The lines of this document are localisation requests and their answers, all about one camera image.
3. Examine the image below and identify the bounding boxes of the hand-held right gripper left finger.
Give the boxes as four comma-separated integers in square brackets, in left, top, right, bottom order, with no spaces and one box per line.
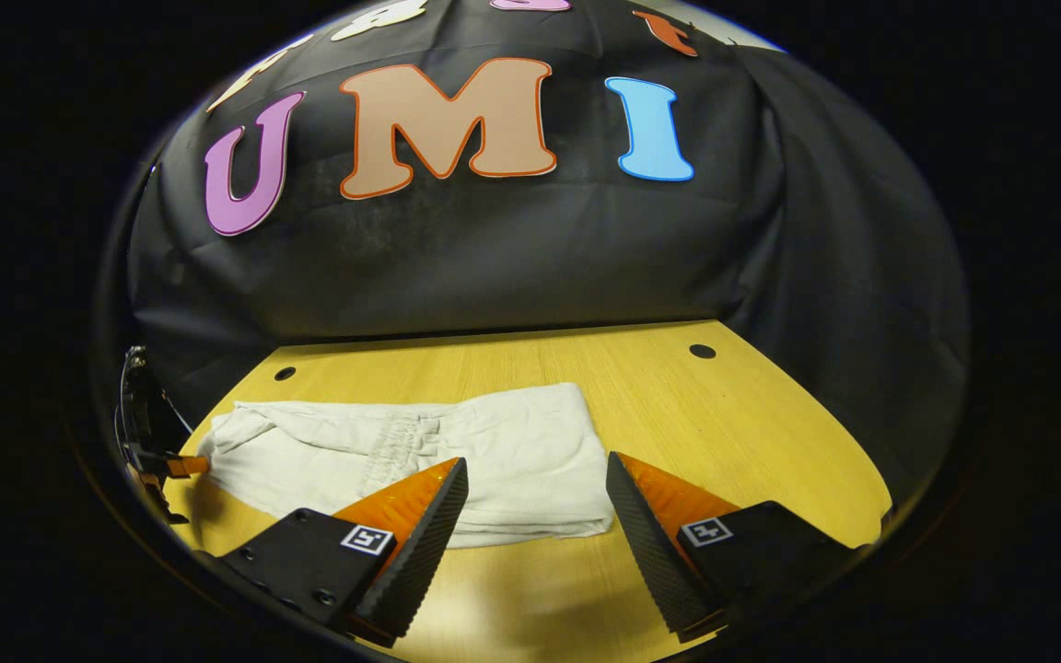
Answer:
[190,456,471,648]

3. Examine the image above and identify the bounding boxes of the white jeans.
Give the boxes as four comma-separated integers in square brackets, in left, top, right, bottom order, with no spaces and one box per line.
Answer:
[196,381,617,551]

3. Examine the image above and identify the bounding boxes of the black backdrop cloth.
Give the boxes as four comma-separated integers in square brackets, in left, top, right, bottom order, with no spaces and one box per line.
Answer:
[93,0,972,517]

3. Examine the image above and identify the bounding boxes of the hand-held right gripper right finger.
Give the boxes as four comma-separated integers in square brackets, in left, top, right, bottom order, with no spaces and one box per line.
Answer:
[605,450,869,644]

